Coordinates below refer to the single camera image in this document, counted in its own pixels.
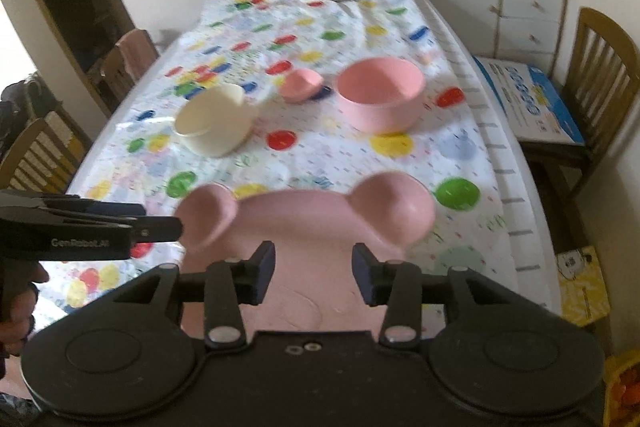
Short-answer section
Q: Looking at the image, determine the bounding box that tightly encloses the pink cloth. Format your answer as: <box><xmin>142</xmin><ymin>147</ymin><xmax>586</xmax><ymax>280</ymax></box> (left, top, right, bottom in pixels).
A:
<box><xmin>117</xmin><ymin>29</ymin><xmax>160</xmax><ymax>78</ymax></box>

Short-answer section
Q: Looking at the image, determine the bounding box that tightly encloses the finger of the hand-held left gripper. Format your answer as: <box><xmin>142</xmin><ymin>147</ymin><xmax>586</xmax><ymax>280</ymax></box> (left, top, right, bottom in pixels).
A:
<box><xmin>0</xmin><ymin>189</ymin><xmax>147</xmax><ymax>220</ymax></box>
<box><xmin>129</xmin><ymin>216</ymin><xmax>183</xmax><ymax>244</ymax></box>

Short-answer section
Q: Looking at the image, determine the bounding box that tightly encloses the wooden chair with pink cloth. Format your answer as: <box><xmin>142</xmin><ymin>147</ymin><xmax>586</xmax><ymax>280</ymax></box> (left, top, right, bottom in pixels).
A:
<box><xmin>100</xmin><ymin>29</ymin><xmax>161</xmax><ymax>102</ymax></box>

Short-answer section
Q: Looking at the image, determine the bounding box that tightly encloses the pink heart-shaped small bowl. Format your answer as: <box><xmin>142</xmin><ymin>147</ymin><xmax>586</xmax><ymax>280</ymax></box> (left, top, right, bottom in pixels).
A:
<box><xmin>277</xmin><ymin>69</ymin><xmax>324</xmax><ymax>104</ymax></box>

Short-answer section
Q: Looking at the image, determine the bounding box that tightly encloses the person's left hand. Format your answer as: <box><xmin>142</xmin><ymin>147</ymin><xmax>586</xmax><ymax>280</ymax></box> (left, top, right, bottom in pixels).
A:
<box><xmin>0</xmin><ymin>264</ymin><xmax>51</xmax><ymax>358</ymax></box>

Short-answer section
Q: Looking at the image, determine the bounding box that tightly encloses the wooden slat-back chair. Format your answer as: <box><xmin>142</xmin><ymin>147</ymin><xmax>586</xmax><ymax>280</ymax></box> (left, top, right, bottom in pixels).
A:
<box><xmin>520</xmin><ymin>7</ymin><xmax>640</xmax><ymax>202</ymax></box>

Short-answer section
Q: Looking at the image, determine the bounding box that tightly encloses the wooden chair with black seat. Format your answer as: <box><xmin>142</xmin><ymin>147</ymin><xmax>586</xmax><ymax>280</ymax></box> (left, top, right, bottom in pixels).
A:
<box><xmin>0</xmin><ymin>117</ymin><xmax>92</xmax><ymax>198</ymax></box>

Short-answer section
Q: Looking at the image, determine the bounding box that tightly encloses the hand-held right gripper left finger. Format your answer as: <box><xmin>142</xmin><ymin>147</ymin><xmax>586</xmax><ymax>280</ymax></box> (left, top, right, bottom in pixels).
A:
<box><xmin>117</xmin><ymin>241</ymin><xmax>276</xmax><ymax>350</ymax></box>

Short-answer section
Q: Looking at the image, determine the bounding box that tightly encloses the pink mouse-shaped plate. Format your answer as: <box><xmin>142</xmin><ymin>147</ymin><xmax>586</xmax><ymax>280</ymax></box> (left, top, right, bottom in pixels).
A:
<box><xmin>175</xmin><ymin>172</ymin><xmax>436</xmax><ymax>343</ymax></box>

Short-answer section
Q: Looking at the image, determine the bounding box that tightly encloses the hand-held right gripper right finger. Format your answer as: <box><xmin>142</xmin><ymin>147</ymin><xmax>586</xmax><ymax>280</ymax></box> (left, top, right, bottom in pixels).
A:
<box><xmin>351</xmin><ymin>243</ymin><xmax>506</xmax><ymax>350</ymax></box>

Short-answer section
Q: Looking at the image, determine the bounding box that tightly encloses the blue and white flat box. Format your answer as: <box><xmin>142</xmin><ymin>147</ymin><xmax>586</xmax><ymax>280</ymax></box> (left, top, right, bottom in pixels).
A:
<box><xmin>472</xmin><ymin>55</ymin><xmax>586</xmax><ymax>144</ymax></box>

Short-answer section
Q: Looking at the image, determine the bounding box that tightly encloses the yellow container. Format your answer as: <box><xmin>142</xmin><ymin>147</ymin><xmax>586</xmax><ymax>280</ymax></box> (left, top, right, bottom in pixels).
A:
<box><xmin>604</xmin><ymin>352</ymin><xmax>640</xmax><ymax>427</ymax></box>

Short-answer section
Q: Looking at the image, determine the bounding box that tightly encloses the yellow cardboard box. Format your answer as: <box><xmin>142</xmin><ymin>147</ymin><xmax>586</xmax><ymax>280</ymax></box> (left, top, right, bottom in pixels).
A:
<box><xmin>555</xmin><ymin>246</ymin><xmax>612</xmax><ymax>328</ymax></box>

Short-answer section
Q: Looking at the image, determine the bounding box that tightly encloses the cream round bowl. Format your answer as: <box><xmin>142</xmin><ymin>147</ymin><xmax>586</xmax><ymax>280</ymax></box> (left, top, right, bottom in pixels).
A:
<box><xmin>173</xmin><ymin>85</ymin><xmax>256</xmax><ymax>156</ymax></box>

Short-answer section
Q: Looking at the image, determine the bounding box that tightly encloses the white wooden drawer cabinet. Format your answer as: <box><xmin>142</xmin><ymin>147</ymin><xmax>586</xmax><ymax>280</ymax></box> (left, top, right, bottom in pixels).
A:
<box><xmin>387</xmin><ymin>0</ymin><xmax>571</xmax><ymax>78</ymax></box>

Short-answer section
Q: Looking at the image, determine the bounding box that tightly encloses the dark cloth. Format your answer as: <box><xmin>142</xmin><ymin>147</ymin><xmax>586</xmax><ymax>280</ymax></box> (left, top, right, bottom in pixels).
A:
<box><xmin>0</xmin><ymin>74</ymin><xmax>48</xmax><ymax>142</ymax></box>

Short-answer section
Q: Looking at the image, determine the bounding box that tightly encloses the pink round bowl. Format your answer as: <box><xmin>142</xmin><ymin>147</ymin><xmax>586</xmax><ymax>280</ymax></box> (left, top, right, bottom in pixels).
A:
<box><xmin>336</xmin><ymin>58</ymin><xmax>427</xmax><ymax>134</ymax></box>

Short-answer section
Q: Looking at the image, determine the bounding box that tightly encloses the balloon print tablecloth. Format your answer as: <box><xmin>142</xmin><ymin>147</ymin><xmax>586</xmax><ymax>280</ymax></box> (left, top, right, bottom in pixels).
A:
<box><xmin>37</xmin><ymin>0</ymin><xmax>516</xmax><ymax>313</ymax></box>

